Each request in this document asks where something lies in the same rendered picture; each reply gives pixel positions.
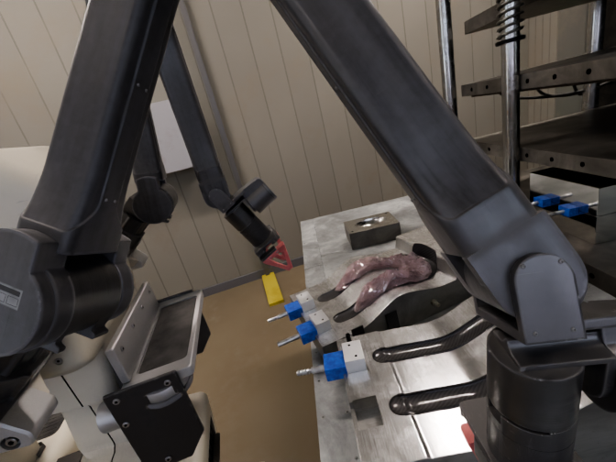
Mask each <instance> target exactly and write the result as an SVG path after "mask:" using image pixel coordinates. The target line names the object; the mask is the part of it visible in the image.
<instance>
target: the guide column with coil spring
mask: <svg viewBox="0 0 616 462"><path fill-rule="evenodd" d="M518 4H520V0H516V1H513V2H511V3H508V4H507V5H504V6H502V7H501V8H500V12H501V11H503V10H505V9H507V8H509V7H512V6H516V5H518ZM517 12H520V7H517V8H515V9H513V10H511V11H509V12H506V13H504V14H502V15H501V16H500V19H503V18H505V17H507V16H510V15H512V14H515V13H517ZM519 19H520V15H518V16H515V17H512V18H510V19H507V20H505V21H503V22H501V23H500V27H503V26H505V25H507V24H510V23H511V22H514V21H516V20H519ZM519 27H520V23H517V24H514V25H512V26H509V27H506V28H504V29H502V30H501V31H500V34H503V33H505V32H508V31H510V30H513V29H515V28H519ZM517 36H520V30H518V31H515V32H513V33H511V34H508V35H506V36H504V37H502V38H500V41H502V40H505V39H510V38H513V37H517ZM500 65H501V111H502V158H503V170H504V171H506V172H507V173H508V174H509V175H510V176H511V178H512V179H513V180H514V181H515V182H516V183H517V184H518V186H519V187H520V40H516V41H513V42H510V43H506V44H503V45H500Z"/></svg>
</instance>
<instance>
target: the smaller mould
mask: <svg viewBox="0 0 616 462"><path fill-rule="evenodd" d="M344 227H345V231H346V237H347V240H348V242H349V244H350V246H351V247H352V249H358V248H364V247H368V246H373V245H377V244H380V243H384V242H388V241H392V240H396V236H399V235H401V234H402V233H401V227H400V222H399V221H398V220H397V219H396V218H395V217H394V216H393V215H392V214H391V213H390V212H385V213H381V214H374V215H370V216H366V217H362V218H359V219H355V220H350V221H346V222H344Z"/></svg>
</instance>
